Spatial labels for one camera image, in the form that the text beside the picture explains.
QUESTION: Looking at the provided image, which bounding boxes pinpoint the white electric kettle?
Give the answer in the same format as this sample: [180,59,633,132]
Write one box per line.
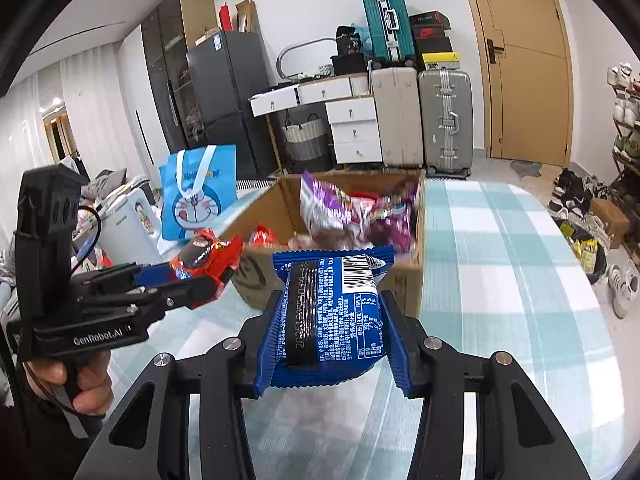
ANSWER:
[98,188,162,266]

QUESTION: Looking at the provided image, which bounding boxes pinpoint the stacked shoe boxes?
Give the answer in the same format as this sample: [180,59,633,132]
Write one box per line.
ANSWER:
[409,11,460,70]

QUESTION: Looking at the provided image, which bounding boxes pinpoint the silver hard suitcase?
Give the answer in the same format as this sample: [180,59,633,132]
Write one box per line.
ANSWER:
[418,70,473,178]

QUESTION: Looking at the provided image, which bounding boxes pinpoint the white drawer cabinet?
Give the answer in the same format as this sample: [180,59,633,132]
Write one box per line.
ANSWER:
[248,72,385,166]

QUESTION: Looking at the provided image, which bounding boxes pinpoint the checkered teal tablecloth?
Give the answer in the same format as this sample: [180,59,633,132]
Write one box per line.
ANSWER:
[106,178,629,480]

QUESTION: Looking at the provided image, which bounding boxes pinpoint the beige hard suitcase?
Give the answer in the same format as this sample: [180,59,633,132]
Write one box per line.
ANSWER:
[371,67,424,167]

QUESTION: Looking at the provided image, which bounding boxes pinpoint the black bin with snacks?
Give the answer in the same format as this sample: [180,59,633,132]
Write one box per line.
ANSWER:
[555,220,608,285]

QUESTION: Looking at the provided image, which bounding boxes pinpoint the blue Doraemon tote bag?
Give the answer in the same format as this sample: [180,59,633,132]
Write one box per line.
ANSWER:
[160,144,236,242]

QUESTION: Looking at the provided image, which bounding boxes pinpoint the woven laundry basket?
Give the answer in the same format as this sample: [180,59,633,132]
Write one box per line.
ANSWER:
[282,112,333,174]

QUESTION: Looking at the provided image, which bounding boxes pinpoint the red cookie pack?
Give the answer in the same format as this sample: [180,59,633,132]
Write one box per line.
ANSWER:
[170,228,244,301]

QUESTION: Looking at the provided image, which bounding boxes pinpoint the person's left hand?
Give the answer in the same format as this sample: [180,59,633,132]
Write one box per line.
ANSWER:
[23,351,114,416]

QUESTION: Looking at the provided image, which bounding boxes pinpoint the teal hard suitcase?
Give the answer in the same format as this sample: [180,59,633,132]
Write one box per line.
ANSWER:
[362,0,416,67]

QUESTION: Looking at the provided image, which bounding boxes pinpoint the wooden shoe rack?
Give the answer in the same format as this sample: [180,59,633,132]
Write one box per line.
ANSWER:
[606,62,639,264]

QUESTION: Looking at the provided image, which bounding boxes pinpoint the blue cookie pack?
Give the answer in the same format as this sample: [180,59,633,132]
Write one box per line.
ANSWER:
[253,245,395,396]

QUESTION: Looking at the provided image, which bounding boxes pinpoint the SF cardboard box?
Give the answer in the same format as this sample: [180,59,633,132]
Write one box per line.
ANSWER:
[215,170,424,318]

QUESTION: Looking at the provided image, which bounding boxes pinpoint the black refrigerator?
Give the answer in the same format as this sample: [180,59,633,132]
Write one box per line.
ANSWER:
[186,32,278,180]

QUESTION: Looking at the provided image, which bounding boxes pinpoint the red triangular corn snack bag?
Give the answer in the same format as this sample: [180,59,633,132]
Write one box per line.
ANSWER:
[247,223,281,247]

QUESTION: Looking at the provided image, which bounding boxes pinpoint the wooden door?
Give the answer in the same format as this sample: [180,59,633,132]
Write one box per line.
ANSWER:
[469,0,573,166]

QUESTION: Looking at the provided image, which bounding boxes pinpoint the dark glass cabinet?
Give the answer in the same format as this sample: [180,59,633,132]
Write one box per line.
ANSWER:
[141,0,218,153]

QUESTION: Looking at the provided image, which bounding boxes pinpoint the purple snack bag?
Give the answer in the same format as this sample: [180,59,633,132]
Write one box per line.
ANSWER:
[299,171,374,250]
[367,177,420,255]

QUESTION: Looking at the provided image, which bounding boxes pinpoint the white red noodle snack bag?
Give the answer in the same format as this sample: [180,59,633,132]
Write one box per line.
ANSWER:
[347,191,380,203]

